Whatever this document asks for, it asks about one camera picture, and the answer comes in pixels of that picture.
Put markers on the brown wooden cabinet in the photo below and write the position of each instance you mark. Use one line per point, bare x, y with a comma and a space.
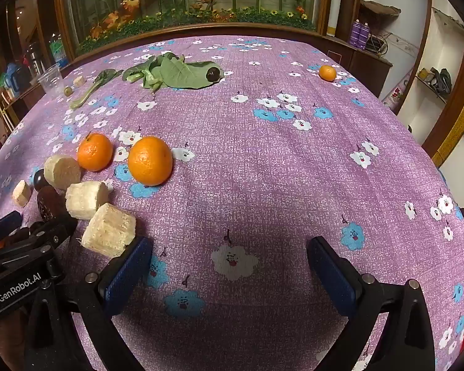
365, 65

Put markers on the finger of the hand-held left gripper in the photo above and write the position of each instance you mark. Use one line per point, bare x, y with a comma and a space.
4, 227
50, 232

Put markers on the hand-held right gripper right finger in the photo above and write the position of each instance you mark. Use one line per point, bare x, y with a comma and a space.
332, 278

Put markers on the dried red date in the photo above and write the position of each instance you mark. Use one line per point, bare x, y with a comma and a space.
50, 203

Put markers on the dark bag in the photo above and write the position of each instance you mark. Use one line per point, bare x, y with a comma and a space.
441, 79

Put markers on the purple spray bottle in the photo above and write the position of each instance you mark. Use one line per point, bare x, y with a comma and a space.
365, 34
356, 33

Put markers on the blue thermos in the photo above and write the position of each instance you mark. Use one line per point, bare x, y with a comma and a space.
13, 75

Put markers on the small bok choy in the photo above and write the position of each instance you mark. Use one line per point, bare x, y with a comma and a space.
94, 85

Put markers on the small peeled sugarcane piece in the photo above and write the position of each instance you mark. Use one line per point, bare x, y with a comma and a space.
78, 81

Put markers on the clear plastic jar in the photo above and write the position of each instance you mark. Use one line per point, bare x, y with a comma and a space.
50, 79

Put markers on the green label water bottle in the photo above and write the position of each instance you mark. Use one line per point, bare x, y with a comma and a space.
58, 52

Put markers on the leafy green vegetables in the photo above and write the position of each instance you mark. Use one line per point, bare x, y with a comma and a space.
170, 71

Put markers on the brown driftwood ornament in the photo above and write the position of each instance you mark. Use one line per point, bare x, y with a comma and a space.
379, 7

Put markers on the dark purple plum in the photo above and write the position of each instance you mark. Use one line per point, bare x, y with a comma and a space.
38, 179

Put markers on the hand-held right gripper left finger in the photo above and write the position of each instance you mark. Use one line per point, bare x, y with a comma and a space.
127, 274

